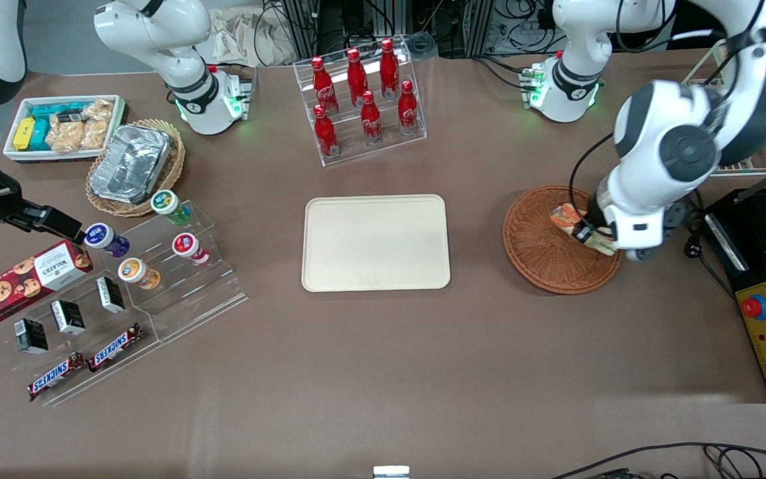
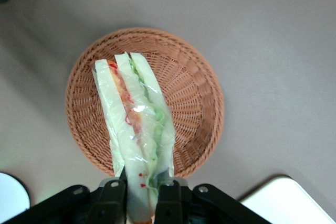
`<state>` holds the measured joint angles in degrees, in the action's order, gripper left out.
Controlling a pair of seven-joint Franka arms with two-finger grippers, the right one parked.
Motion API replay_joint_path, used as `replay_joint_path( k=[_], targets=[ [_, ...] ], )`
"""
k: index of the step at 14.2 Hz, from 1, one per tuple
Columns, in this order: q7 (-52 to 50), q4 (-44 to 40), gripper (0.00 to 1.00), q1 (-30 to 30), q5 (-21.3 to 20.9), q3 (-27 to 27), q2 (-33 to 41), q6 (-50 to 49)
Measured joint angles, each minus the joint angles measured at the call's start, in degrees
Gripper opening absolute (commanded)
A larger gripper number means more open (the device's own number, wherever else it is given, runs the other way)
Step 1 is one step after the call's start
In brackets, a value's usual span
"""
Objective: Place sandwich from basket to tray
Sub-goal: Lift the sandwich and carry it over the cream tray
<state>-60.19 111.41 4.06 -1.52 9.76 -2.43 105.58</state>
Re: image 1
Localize Snickers chocolate bar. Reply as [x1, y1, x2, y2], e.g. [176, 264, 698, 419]
[27, 353, 86, 402]
[88, 323, 145, 373]

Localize black sealing machine yellow panel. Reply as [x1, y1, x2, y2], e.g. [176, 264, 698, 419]
[702, 186, 766, 404]

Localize yellow snack box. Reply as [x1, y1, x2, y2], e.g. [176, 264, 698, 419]
[13, 118, 37, 152]

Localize beige cloth bag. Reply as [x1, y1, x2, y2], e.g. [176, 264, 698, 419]
[210, 5, 299, 67]

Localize black cables behind table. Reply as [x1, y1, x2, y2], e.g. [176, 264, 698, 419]
[471, 53, 531, 91]

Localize black floor cable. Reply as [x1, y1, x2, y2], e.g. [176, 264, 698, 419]
[549, 442, 766, 479]

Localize green lid snack cup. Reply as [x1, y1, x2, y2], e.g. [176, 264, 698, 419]
[150, 190, 193, 226]

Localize orange snack cup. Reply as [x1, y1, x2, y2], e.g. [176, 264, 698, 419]
[118, 257, 162, 291]

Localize steel handle bar of sealer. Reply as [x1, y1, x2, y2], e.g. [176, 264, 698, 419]
[705, 213, 749, 272]

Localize clear acrylic stepped display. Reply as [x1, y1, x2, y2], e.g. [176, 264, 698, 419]
[84, 198, 249, 344]
[12, 266, 162, 407]

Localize round brown wicker basket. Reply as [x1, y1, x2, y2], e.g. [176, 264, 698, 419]
[503, 185, 623, 295]

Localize black power cable with plug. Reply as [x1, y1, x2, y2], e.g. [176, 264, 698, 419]
[684, 193, 737, 301]

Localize blue lid snack cup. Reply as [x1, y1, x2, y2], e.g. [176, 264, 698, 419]
[84, 223, 130, 259]

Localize light wicker basket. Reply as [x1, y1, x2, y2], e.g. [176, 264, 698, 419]
[86, 120, 186, 218]

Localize black tape roll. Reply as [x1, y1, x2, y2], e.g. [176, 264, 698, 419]
[410, 32, 439, 60]

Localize triangle sandwich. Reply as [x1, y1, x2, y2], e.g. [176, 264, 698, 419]
[551, 204, 618, 257]

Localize aluminium foil container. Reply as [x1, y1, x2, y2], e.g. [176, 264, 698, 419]
[90, 124, 172, 204]

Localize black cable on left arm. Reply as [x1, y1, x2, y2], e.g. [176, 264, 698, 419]
[568, 133, 616, 230]

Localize white plastic snack bin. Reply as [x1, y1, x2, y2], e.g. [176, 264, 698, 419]
[3, 95, 128, 164]

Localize red cola bottle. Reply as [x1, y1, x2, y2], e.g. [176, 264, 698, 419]
[380, 38, 401, 97]
[313, 104, 340, 158]
[311, 57, 338, 114]
[346, 48, 369, 107]
[360, 91, 384, 144]
[398, 80, 419, 136]

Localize clear acrylic bottle rack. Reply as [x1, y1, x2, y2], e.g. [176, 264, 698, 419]
[293, 38, 428, 167]

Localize red Walkers cookie box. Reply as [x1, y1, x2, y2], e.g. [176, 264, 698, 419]
[0, 241, 94, 327]

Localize small black box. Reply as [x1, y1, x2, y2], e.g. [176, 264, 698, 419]
[96, 276, 126, 314]
[51, 299, 86, 337]
[14, 318, 50, 354]

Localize cream rectangular serving tray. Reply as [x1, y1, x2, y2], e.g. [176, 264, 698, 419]
[301, 194, 451, 292]

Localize red lid snack cup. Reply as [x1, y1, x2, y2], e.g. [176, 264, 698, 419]
[172, 233, 211, 266]

